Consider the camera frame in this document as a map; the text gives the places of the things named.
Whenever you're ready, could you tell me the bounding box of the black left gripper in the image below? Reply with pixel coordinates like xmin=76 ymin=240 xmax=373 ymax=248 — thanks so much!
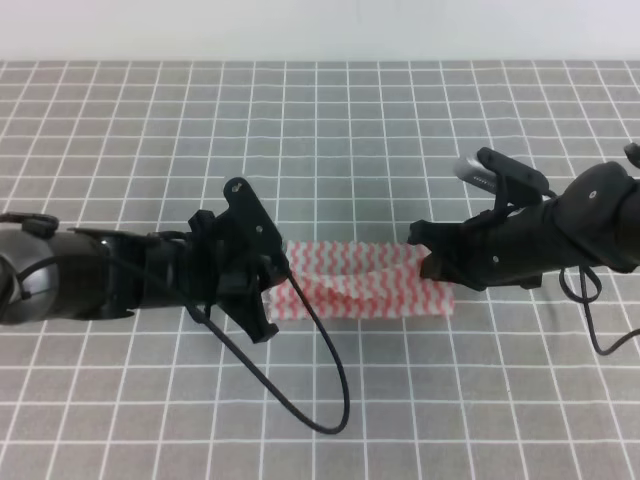
xmin=142 ymin=210 xmax=289 ymax=344

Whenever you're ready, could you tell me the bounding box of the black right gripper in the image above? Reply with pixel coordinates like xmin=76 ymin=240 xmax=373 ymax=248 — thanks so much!
xmin=407 ymin=204 xmax=575 ymax=291

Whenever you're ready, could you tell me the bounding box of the pink white striped towel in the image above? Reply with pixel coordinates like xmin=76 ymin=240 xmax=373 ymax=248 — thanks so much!
xmin=286 ymin=241 xmax=455 ymax=320

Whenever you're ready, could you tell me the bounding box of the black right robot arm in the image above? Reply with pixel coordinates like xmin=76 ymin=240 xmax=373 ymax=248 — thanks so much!
xmin=408 ymin=147 xmax=639 ymax=291

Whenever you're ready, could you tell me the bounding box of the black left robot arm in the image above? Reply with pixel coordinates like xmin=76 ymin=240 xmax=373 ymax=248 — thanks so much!
xmin=1 ymin=210 xmax=287 ymax=343

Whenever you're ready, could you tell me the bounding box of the grey checked tablecloth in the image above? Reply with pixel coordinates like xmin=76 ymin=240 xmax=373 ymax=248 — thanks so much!
xmin=1 ymin=60 xmax=639 ymax=479

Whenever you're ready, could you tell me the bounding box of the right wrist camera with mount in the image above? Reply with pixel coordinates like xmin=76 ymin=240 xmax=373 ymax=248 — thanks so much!
xmin=453 ymin=147 xmax=550 ymax=209

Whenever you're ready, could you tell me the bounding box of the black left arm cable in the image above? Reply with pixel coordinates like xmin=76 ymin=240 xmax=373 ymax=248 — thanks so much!
xmin=14 ymin=249 xmax=351 ymax=435

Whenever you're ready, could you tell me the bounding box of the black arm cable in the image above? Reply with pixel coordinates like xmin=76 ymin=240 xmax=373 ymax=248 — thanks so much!
xmin=14 ymin=249 xmax=351 ymax=435
xmin=559 ymin=263 xmax=640 ymax=357

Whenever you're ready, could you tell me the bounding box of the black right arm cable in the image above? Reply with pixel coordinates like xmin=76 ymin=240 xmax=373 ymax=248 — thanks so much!
xmin=559 ymin=263 xmax=640 ymax=357

